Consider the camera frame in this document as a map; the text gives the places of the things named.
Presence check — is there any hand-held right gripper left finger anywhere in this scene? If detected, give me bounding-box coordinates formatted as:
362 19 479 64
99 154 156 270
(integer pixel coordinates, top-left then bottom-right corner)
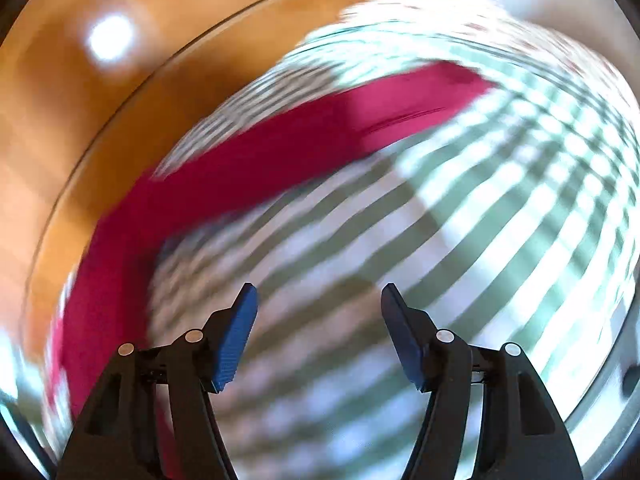
56 282 259 480

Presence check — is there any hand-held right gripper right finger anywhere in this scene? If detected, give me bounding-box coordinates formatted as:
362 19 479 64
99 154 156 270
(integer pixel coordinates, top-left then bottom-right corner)
381 282 585 480

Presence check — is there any green white checked bedsheet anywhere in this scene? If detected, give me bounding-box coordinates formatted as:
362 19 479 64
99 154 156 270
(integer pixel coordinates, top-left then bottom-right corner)
0 0 640 480

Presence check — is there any wooden panelled wardrobe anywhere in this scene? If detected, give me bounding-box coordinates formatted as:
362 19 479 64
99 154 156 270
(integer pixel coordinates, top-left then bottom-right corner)
0 0 441 361

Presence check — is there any dark red fleece cloth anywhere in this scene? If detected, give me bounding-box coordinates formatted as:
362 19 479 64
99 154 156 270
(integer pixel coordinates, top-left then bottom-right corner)
47 60 496 480

